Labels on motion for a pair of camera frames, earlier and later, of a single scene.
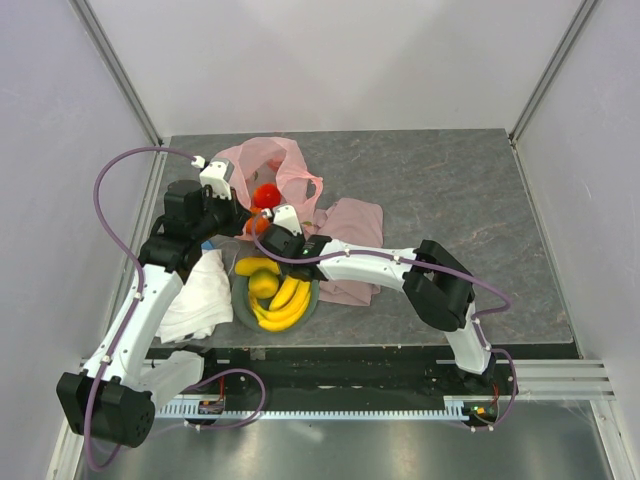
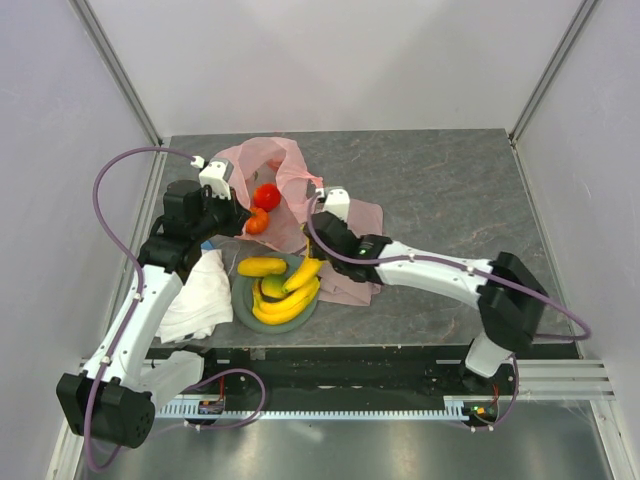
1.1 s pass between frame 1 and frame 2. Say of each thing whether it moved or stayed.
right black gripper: moved
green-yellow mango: moved
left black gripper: stayed
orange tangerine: stayed
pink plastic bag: stayed
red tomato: stayed
